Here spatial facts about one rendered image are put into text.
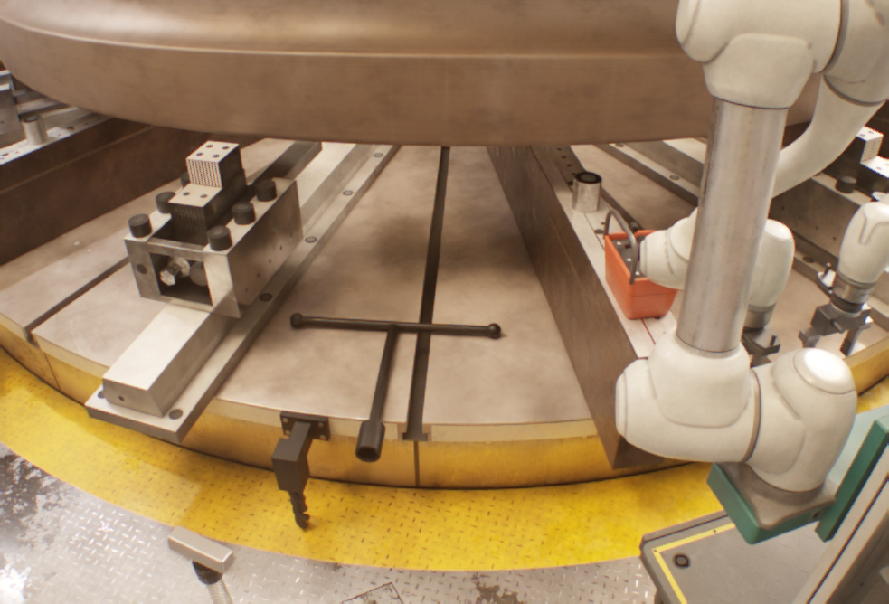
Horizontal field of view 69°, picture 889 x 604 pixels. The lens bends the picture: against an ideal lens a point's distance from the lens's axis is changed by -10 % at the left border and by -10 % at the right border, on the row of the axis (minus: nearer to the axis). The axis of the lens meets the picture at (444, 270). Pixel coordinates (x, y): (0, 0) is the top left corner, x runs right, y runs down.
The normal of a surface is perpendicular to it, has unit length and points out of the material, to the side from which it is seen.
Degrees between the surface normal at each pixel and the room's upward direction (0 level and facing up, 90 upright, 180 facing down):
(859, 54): 108
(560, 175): 0
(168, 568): 0
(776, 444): 82
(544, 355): 0
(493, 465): 90
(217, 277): 90
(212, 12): 62
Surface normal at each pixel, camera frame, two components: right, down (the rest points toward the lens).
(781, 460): -0.24, 0.62
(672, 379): -0.70, 0.00
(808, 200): -0.87, 0.29
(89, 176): 0.79, 0.35
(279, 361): 0.00, -0.82
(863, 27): -0.17, 0.42
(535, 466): 0.07, 0.57
